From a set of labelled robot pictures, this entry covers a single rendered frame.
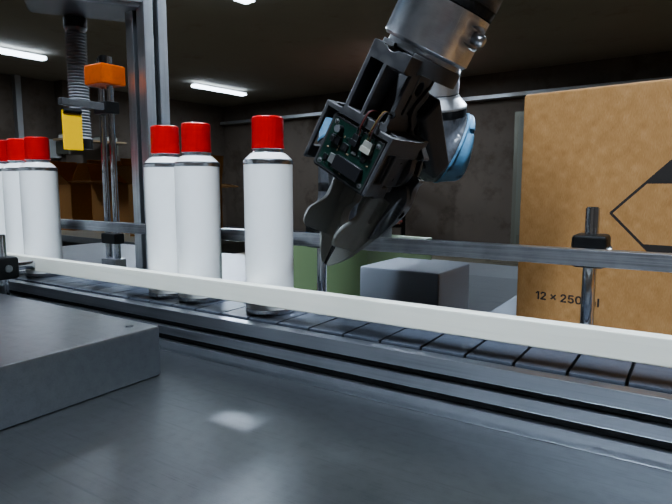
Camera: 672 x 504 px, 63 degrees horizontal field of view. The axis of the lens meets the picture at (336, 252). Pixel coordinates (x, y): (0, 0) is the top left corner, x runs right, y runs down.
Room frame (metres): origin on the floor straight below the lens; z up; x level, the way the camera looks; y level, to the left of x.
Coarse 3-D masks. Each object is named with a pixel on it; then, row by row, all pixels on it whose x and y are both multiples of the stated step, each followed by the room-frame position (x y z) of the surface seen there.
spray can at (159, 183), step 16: (160, 128) 0.66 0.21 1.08; (176, 128) 0.67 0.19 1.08; (160, 144) 0.66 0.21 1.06; (176, 144) 0.67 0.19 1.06; (160, 160) 0.65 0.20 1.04; (144, 176) 0.66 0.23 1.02; (160, 176) 0.65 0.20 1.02; (160, 192) 0.65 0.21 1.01; (160, 208) 0.65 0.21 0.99; (160, 224) 0.65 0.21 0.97; (160, 240) 0.65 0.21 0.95; (176, 240) 0.65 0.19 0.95; (160, 256) 0.65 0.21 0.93; (176, 256) 0.65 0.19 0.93; (176, 272) 0.65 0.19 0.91
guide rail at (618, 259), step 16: (64, 224) 0.85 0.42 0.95; (80, 224) 0.83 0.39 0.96; (96, 224) 0.81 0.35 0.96; (112, 224) 0.79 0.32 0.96; (128, 224) 0.77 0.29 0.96; (144, 224) 0.75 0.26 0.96; (240, 240) 0.66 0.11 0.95; (304, 240) 0.60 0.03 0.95; (384, 240) 0.55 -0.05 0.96; (400, 240) 0.54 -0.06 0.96; (416, 240) 0.53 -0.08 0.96; (432, 240) 0.53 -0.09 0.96; (464, 256) 0.50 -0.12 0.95; (480, 256) 0.50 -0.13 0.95; (496, 256) 0.49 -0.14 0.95; (512, 256) 0.48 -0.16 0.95; (528, 256) 0.47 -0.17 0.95; (544, 256) 0.47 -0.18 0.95; (560, 256) 0.46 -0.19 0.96; (576, 256) 0.45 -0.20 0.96; (592, 256) 0.45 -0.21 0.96; (608, 256) 0.44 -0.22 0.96; (624, 256) 0.43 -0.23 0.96; (640, 256) 0.43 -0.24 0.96; (656, 256) 0.42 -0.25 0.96
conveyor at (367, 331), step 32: (96, 288) 0.71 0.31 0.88; (128, 288) 0.71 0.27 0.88; (256, 320) 0.55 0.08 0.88; (288, 320) 0.54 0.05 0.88; (320, 320) 0.54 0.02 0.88; (352, 320) 0.54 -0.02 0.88; (448, 352) 0.44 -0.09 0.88; (480, 352) 0.43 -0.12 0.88; (512, 352) 0.43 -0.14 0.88; (544, 352) 0.43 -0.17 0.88; (640, 384) 0.36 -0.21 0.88
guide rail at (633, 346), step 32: (32, 256) 0.77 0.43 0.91; (160, 288) 0.62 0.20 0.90; (192, 288) 0.59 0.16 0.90; (224, 288) 0.57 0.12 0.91; (256, 288) 0.54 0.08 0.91; (288, 288) 0.53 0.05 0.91; (384, 320) 0.46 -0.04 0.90; (416, 320) 0.45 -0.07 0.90; (448, 320) 0.43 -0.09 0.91; (480, 320) 0.42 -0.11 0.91; (512, 320) 0.41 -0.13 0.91; (544, 320) 0.40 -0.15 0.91; (576, 352) 0.38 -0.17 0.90; (608, 352) 0.37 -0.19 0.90; (640, 352) 0.36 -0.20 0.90
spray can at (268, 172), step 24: (264, 120) 0.57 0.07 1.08; (264, 144) 0.57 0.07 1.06; (264, 168) 0.56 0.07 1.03; (288, 168) 0.57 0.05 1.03; (264, 192) 0.56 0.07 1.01; (288, 192) 0.57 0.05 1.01; (264, 216) 0.56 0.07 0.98; (288, 216) 0.57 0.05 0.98; (264, 240) 0.56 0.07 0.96; (288, 240) 0.57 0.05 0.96; (264, 264) 0.56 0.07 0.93; (288, 264) 0.57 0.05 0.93; (264, 312) 0.56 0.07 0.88; (288, 312) 0.57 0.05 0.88
